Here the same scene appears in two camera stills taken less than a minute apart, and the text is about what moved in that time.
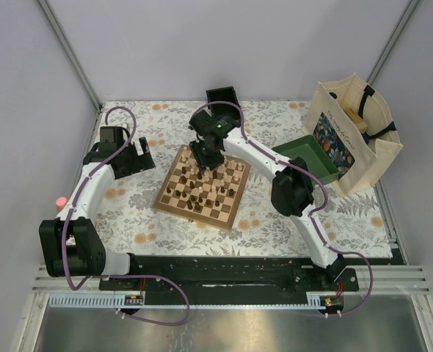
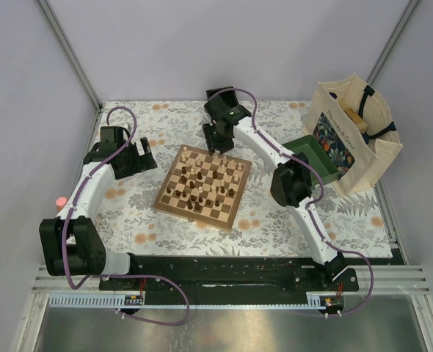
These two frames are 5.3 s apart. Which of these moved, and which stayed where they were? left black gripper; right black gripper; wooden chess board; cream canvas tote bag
Moved: right black gripper
Stayed: cream canvas tote bag; wooden chess board; left black gripper
